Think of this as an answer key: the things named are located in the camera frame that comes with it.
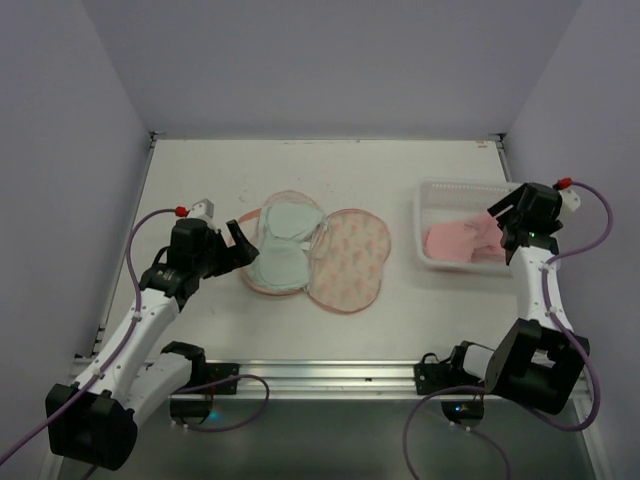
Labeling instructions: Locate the mint green bra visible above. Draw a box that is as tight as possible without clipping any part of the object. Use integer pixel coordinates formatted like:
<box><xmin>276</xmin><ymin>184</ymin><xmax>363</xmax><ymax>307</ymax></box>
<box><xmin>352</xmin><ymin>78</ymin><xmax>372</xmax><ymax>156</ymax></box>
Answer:
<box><xmin>247</xmin><ymin>202</ymin><xmax>327</xmax><ymax>293</ymax></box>

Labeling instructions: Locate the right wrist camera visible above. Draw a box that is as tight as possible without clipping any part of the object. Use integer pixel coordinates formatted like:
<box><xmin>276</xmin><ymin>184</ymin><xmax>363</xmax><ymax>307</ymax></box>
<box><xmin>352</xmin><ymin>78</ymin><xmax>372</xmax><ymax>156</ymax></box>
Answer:
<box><xmin>553</xmin><ymin>177</ymin><xmax>581</xmax><ymax>213</ymax></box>

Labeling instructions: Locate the pink bra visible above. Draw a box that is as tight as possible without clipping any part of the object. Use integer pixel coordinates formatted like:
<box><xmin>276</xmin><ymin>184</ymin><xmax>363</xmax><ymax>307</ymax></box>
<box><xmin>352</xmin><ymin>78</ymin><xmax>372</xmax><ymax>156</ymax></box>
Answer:
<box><xmin>422</xmin><ymin>213</ymin><xmax>505</xmax><ymax>264</ymax></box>

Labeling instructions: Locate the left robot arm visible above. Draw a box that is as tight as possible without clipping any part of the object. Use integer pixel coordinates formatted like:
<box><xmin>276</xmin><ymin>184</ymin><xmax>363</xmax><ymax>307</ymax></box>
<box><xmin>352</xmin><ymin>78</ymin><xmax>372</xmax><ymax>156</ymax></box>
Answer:
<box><xmin>45</xmin><ymin>218</ymin><xmax>259</xmax><ymax>471</ymax></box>

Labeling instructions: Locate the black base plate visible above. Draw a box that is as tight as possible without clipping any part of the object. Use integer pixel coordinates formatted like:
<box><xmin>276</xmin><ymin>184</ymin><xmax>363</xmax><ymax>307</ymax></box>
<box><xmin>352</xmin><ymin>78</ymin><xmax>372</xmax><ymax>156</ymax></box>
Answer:
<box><xmin>413</xmin><ymin>348</ymin><xmax>484</xmax><ymax>396</ymax></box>
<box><xmin>183</xmin><ymin>362</ymin><xmax>240</xmax><ymax>395</ymax></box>

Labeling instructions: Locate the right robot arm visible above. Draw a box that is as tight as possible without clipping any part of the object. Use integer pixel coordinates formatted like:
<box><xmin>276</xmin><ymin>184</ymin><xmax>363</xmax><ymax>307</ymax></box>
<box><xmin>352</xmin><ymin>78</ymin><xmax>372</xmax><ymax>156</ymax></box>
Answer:
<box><xmin>450</xmin><ymin>183</ymin><xmax>590</xmax><ymax>415</ymax></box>

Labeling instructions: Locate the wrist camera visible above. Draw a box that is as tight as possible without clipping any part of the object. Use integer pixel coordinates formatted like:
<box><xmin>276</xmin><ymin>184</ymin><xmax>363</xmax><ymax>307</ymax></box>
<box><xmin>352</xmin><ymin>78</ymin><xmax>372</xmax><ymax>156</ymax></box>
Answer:
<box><xmin>187</xmin><ymin>199</ymin><xmax>214</xmax><ymax>222</ymax></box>
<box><xmin>553</xmin><ymin>177</ymin><xmax>581</xmax><ymax>213</ymax></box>

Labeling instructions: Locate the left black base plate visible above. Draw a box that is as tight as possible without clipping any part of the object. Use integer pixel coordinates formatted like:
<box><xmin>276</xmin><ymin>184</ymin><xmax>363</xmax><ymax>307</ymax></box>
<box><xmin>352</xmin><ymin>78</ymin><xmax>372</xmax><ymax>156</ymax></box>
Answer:
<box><xmin>183</xmin><ymin>362</ymin><xmax>240</xmax><ymax>395</ymax></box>

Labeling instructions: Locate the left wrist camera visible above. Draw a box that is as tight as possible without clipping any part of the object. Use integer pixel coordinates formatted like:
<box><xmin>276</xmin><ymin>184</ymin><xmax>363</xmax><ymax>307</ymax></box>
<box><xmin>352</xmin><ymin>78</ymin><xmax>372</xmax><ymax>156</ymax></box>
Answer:
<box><xmin>187</xmin><ymin>199</ymin><xmax>214</xmax><ymax>222</ymax></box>

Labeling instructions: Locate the aluminium mounting rail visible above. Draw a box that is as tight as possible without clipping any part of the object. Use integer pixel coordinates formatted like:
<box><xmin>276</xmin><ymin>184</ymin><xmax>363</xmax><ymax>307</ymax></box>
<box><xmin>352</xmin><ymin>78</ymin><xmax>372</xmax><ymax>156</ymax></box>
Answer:
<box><xmin>64</xmin><ymin>358</ymin><xmax>591</xmax><ymax>400</ymax></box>

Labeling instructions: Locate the pink patterned mesh laundry bag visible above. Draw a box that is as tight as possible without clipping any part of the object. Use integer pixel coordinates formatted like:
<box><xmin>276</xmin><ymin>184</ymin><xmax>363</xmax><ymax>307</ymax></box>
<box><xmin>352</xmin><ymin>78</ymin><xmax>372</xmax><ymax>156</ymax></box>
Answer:
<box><xmin>238</xmin><ymin>190</ymin><xmax>392</xmax><ymax>314</ymax></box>

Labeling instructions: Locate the white plastic basket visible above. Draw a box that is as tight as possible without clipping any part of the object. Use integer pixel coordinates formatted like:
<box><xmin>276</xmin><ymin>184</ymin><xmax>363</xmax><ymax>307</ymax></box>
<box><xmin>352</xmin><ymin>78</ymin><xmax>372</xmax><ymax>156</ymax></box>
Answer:
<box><xmin>412</xmin><ymin>178</ymin><xmax>561</xmax><ymax>275</ymax></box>

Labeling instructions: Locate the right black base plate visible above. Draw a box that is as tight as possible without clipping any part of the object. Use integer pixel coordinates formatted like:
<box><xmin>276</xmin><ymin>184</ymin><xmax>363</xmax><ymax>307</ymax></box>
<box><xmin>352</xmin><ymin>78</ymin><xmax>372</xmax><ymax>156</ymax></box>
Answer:
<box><xmin>413</xmin><ymin>348</ymin><xmax>484</xmax><ymax>396</ymax></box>

